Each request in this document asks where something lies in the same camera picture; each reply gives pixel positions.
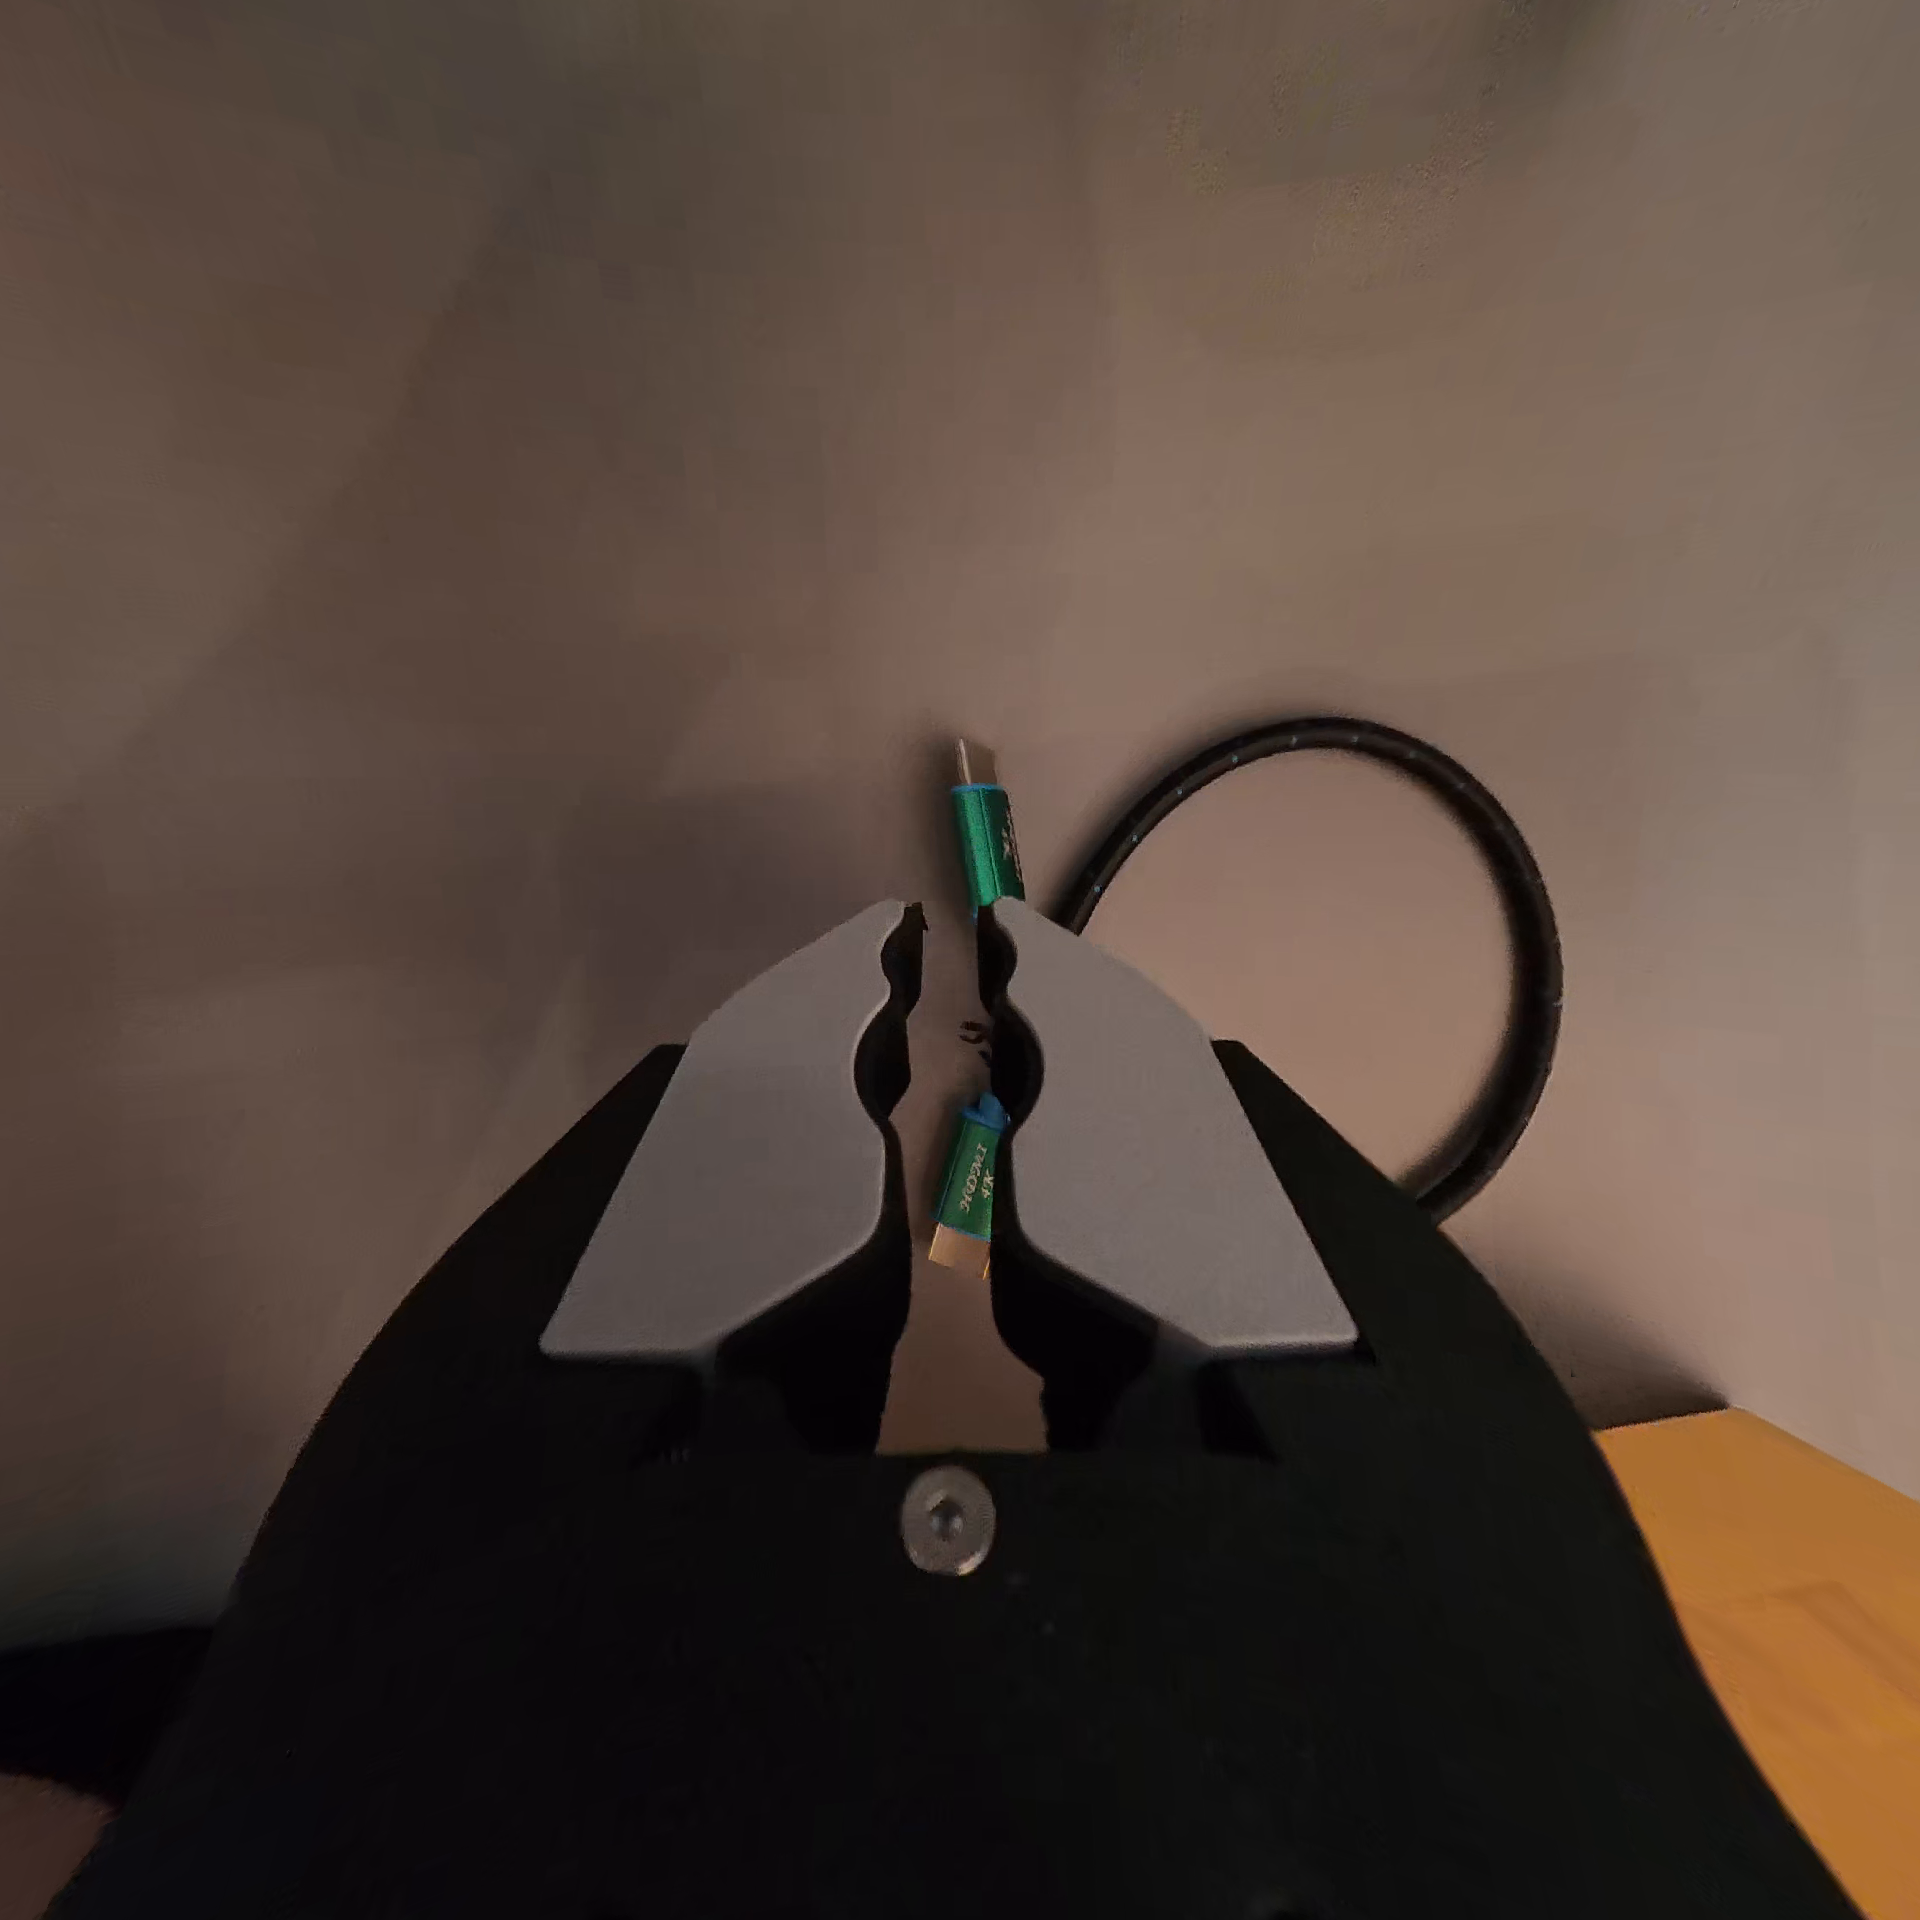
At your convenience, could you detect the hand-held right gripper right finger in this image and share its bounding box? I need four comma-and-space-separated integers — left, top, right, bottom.
977, 902, 1361, 1362

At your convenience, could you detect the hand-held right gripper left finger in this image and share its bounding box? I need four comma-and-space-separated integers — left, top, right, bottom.
536, 902, 928, 1368

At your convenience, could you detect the black cable with green plugs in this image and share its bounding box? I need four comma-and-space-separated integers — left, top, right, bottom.
928, 719, 1565, 1284

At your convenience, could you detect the person's right forearm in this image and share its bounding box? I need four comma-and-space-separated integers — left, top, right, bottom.
0, 1777, 113, 1920

